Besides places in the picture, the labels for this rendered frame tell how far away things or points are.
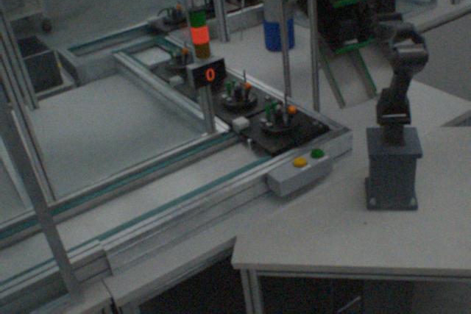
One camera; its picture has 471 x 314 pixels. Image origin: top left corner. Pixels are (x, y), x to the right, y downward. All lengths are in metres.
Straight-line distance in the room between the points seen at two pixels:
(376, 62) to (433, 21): 1.09
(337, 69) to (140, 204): 0.83
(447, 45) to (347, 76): 1.40
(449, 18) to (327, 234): 1.92
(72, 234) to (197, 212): 0.37
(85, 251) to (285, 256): 0.54
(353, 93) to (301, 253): 0.68
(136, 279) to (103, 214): 0.27
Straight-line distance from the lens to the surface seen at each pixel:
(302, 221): 1.58
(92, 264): 1.49
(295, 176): 1.59
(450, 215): 1.63
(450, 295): 2.58
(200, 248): 1.53
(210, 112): 1.81
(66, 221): 1.68
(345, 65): 1.93
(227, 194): 1.56
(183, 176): 1.73
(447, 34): 3.20
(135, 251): 1.50
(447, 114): 2.11
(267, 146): 1.71
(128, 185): 1.71
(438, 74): 3.26
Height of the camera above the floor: 1.89
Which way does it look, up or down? 32 degrees down
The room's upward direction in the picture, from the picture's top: 8 degrees counter-clockwise
